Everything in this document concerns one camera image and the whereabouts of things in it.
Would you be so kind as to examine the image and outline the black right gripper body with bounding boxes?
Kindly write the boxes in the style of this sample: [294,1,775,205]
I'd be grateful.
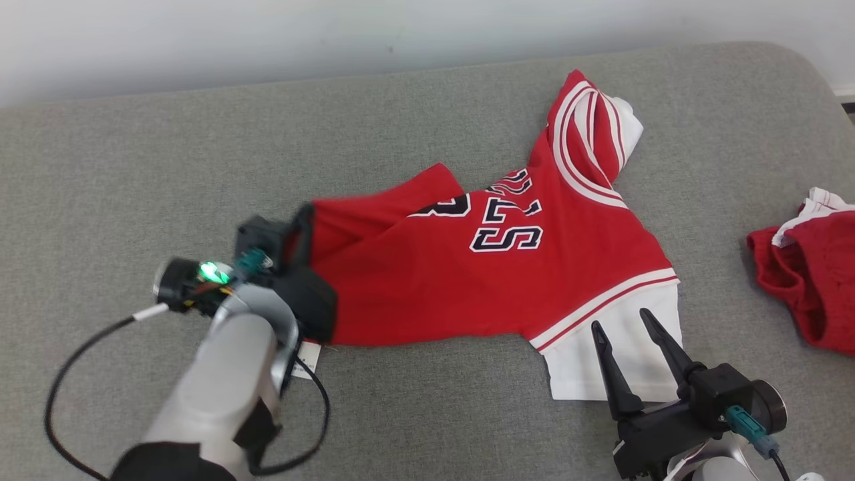
[613,379,788,480]

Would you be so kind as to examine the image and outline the red basketball jersey white sleeves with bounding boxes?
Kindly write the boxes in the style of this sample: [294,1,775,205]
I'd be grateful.
[294,69,683,402]

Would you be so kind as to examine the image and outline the teal plug right camera cable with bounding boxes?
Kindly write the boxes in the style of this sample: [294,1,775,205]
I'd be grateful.
[725,406,792,481]

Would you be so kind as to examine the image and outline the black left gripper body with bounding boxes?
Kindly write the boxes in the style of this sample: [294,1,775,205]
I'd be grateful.
[154,258,339,345]

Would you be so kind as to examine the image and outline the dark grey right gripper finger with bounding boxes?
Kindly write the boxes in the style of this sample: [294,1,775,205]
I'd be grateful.
[640,308,705,399]
[590,321,645,421]

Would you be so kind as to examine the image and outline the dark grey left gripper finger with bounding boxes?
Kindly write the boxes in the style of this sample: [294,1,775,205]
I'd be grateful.
[285,202,315,272]

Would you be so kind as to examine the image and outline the red shorts with white stripes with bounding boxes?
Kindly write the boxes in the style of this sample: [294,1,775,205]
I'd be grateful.
[746,187,855,355]

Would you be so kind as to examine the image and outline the teal plug left camera cable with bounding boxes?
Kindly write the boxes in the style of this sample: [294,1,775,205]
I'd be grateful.
[234,247,272,279]

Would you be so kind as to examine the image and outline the teal plug camera cable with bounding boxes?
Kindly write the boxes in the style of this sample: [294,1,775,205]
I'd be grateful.
[725,406,792,481]
[234,247,272,279]

